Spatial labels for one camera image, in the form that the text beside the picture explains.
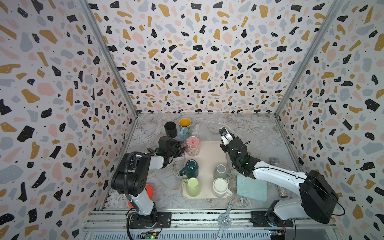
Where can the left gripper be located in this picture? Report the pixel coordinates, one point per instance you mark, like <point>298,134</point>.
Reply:
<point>175,144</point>

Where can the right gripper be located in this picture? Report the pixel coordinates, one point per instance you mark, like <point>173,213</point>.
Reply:
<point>230,143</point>

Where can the black mug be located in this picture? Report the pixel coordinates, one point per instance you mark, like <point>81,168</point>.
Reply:
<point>171,129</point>

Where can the pink mug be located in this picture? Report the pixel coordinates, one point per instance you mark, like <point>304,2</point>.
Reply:
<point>193,146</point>

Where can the light blue mug yellow inside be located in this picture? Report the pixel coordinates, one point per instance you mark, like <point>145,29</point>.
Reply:
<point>185,128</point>

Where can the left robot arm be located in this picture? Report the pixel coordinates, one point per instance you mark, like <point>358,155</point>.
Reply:
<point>130,178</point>

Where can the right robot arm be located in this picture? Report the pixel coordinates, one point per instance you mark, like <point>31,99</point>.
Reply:
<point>316,198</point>

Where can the dark green mug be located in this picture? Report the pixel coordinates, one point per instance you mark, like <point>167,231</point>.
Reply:
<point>191,169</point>

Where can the grey mug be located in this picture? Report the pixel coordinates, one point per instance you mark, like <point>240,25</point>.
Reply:
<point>221,172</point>

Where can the light green mug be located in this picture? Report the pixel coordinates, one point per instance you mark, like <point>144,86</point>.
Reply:
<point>193,188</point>

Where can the white mug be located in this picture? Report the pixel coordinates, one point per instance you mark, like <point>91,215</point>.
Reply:
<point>221,188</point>

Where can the beige tray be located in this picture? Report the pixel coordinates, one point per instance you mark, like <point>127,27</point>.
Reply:
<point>209,157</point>

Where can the red fish plush toy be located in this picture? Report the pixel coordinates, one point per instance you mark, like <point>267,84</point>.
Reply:
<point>148,192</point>

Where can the glitter bottle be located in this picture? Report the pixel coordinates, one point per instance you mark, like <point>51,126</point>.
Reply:
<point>282,191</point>

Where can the teal cloth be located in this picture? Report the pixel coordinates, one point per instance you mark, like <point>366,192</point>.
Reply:
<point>250,188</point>

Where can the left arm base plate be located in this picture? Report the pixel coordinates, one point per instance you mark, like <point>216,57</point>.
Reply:
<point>157,220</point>

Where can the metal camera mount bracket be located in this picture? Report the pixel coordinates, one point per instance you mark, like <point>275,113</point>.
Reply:
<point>224,220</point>

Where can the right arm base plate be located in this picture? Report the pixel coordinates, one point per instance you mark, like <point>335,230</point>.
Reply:
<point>261,219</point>

